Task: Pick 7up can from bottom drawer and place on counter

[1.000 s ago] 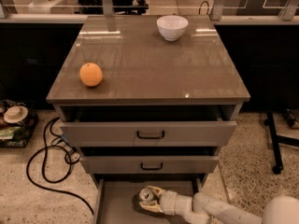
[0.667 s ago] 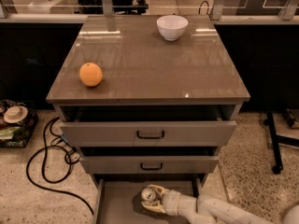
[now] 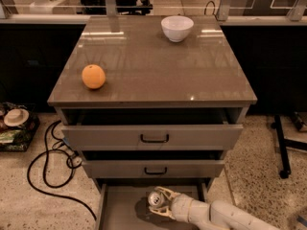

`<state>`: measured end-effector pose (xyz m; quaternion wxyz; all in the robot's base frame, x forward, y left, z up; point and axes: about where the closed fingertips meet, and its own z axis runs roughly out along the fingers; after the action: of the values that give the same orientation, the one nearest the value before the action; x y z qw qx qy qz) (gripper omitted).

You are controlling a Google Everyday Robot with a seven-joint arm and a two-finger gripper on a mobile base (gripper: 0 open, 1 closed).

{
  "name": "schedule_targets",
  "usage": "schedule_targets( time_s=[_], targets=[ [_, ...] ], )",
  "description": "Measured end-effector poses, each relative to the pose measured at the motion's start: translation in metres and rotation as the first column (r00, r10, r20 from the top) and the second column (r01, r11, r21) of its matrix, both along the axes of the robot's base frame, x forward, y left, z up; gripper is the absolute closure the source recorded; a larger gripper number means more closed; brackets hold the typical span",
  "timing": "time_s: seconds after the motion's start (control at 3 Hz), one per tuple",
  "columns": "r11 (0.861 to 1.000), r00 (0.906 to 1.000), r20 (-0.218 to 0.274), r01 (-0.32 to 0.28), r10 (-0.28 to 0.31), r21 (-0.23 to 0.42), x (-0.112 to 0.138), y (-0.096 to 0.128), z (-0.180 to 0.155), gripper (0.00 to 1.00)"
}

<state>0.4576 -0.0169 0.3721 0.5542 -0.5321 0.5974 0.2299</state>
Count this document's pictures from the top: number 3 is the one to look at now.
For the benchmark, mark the white ceramic bowl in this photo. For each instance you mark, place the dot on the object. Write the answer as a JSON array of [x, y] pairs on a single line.
[[176, 28]]

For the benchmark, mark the black wheeled stand base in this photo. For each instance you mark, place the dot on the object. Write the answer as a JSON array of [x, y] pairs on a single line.
[[283, 145]]

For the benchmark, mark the bottom grey drawer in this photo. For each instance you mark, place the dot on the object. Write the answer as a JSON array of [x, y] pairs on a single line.
[[124, 204]]

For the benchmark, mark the orange fruit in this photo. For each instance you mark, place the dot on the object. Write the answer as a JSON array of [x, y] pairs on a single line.
[[93, 76]]

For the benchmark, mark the middle grey drawer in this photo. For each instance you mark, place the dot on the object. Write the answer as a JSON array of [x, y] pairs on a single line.
[[130, 164]]

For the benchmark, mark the straw hat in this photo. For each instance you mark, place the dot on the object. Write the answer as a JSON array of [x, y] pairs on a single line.
[[16, 117]]

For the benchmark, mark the black middle drawer handle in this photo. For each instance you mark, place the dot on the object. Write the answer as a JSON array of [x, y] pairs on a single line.
[[147, 171]]

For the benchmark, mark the grey drawer cabinet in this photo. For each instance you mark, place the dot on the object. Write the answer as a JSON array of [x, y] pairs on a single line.
[[144, 69]]

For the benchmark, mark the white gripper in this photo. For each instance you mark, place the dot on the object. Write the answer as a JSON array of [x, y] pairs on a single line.
[[179, 206]]

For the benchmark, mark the black drawer handle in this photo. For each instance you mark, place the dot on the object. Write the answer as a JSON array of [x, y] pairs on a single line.
[[146, 140], [147, 171]]

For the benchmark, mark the top grey drawer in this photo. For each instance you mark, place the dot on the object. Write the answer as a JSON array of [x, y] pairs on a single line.
[[120, 129]]

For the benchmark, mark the black top drawer handle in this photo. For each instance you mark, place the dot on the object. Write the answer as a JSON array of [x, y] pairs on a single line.
[[146, 140]]

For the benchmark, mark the grey drawer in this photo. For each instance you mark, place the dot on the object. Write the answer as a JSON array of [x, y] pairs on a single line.
[[124, 204], [130, 164], [120, 129]]

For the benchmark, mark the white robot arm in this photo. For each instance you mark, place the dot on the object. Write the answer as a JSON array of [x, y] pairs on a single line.
[[218, 215]]

